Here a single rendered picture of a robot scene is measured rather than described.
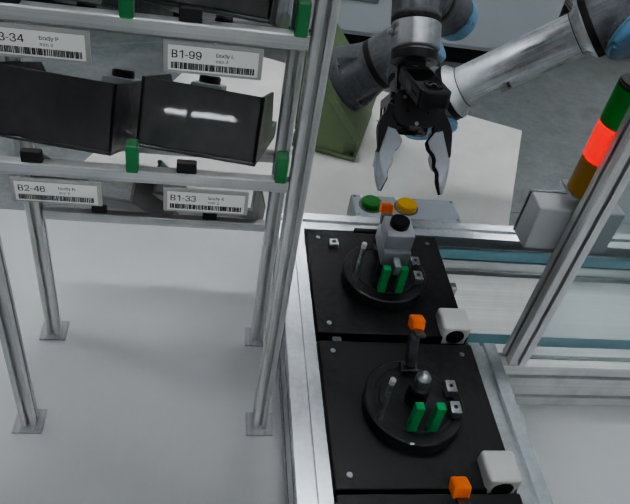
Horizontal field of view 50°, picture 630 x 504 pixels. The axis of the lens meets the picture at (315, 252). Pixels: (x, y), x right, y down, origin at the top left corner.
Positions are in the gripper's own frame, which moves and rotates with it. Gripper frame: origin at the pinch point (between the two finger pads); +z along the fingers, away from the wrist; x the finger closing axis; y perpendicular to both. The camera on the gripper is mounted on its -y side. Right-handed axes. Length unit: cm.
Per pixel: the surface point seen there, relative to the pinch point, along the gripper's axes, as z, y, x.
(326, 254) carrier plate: 10.6, 18.2, 8.7
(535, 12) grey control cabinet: -138, 272, -156
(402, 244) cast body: 8.5, 4.8, -0.5
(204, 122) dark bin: -2.7, -22.2, 30.2
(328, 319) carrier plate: 20.6, 7.0, 10.0
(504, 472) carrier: 37.1, -14.6, -9.6
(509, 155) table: -17, 65, -46
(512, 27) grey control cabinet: -130, 279, -145
